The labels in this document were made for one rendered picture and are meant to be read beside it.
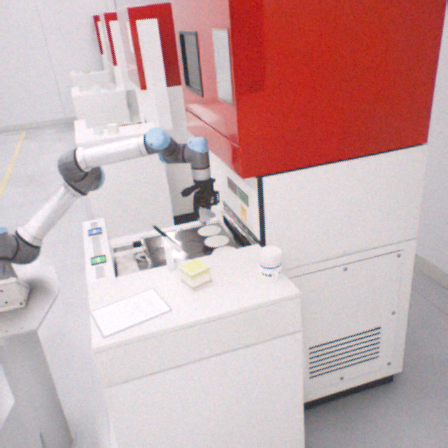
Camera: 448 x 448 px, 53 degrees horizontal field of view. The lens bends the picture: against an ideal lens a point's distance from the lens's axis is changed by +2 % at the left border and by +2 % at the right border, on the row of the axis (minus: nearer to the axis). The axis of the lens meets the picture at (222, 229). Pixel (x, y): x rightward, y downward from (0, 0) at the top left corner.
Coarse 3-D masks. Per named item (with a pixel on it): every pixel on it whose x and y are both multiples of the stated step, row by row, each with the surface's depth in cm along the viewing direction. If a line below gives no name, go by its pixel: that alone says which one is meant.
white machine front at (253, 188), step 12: (216, 156) 196; (216, 168) 201; (228, 168) 182; (216, 180) 205; (240, 180) 170; (252, 180) 156; (228, 192) 190; (252, 192) 159; (228, 204) 194; (240, 204) 177; (252, 204) 162; (216, 216) 221; (240, 216) 180; (252, 216) 165; (264, 216) 159; (252, 228) 168; (264, 228) 161; (264, 240) 164
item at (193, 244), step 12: (192, 228) 195; (144, 240) 189; (156, 240) 188; (180, 240) 186; (192, 240) 185; (204, 240) 184; (156, 252) 178; (192, 252) 176; (204, 252) 175; (156, 264) 169
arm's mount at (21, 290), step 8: (8, 280) 160; (16, 280) 161; (0, 288) 161; (8, 288) 162; (16, 288) 162; (24, 288) 171; (0, 296) 162; (8, 296) 163; (16, 296) 164; (24, 296) 169; (0, 304) 163; (8, 304) 164; (16, 304) 165; (24, 304) 166
